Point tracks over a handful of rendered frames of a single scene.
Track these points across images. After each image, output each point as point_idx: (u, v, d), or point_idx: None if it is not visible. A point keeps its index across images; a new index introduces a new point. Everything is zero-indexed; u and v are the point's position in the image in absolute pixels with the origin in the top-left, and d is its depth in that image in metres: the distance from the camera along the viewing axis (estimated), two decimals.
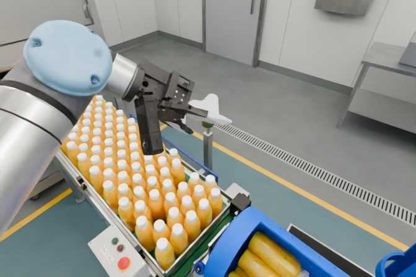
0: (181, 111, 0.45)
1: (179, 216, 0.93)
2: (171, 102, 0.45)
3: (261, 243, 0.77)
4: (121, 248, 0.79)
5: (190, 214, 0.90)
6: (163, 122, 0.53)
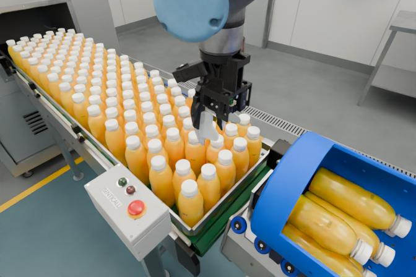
0: (195, 105, 0.46)
1: None
2: (198, 91, 0.43)
3: (331, 180, 0.54)
4: (131, 189, 0.55)
5: (224, 154, 0.66)
6: None
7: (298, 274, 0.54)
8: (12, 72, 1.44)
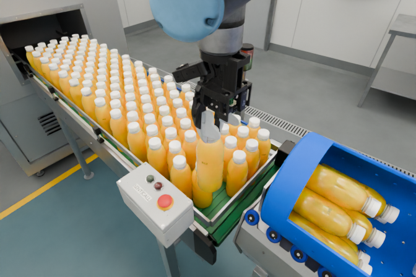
0: (195, 105, 0.46)
1: None
2: (198, 91, 0.43)
3: None
4: (159, 185, 0.62)
5: (238, 154, 0.73)
6: None
7: (307, 255, 0.62)
8: (30, 75, 1.52)
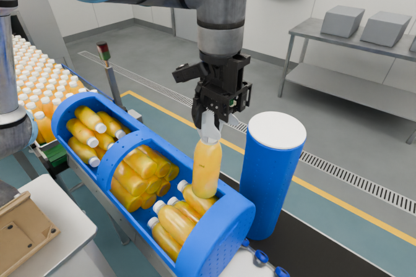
0: (195, 106, 0.46)
1: None
2: (198, 92, 0.43)
3: (99, 115, 1.08)
4: None
5: None
6: None
7: None
8: None
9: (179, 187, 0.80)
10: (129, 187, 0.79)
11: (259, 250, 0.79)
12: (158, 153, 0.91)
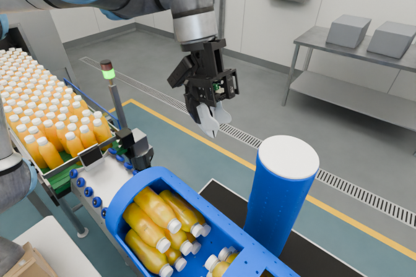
0: (189, 102, 0.48)
1: None
2: (186, 85, 0.46)
3: (164, 199, 0.82)
4: None
5: (69, 134, 1.15)
6: None
7: (88, 187, 1.05)
8: None
9: None
10: None
11: None
12: (262, 272, 0.65)
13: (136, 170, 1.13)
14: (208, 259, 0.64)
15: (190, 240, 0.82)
